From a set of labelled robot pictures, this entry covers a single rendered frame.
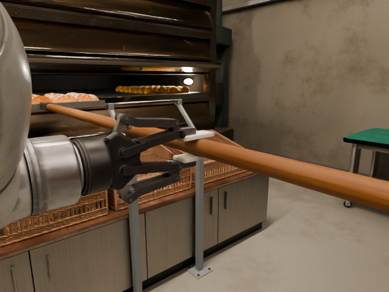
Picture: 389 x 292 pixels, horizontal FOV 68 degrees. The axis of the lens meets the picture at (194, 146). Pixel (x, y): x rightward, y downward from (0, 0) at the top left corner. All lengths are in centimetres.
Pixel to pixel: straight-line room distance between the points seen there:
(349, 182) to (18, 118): 30
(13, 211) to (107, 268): 146
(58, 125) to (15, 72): 182
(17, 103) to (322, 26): 436
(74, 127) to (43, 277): 90
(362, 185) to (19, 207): 35
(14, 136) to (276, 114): 460
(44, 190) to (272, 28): 465
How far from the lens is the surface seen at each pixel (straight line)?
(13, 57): 19
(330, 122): 437
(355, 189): 34
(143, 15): 222
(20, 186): 35
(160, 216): 183
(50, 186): 36
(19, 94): 20
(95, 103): 148
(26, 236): 161
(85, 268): 173
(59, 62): 184
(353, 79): 425
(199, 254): 211
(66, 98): 145
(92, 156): 38
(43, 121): 200
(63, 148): 37
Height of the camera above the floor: 131
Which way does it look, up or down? 13 degrees down
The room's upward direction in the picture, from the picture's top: straight up
